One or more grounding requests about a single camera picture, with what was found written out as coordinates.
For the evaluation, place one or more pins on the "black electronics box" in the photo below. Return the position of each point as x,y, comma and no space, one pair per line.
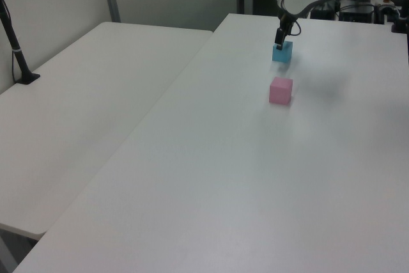
356,14

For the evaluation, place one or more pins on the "blue foam cube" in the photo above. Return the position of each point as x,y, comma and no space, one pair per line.
284,54

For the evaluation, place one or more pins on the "white side table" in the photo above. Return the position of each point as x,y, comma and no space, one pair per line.
80,110

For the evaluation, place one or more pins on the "black clamp mount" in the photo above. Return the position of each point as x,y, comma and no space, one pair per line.
401,14

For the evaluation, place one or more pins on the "pink foam cube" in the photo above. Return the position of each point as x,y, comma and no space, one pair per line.
279,92

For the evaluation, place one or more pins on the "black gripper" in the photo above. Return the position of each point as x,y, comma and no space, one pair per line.
285,23

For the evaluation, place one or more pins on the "black pole stand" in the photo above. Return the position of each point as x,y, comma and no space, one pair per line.
17,55

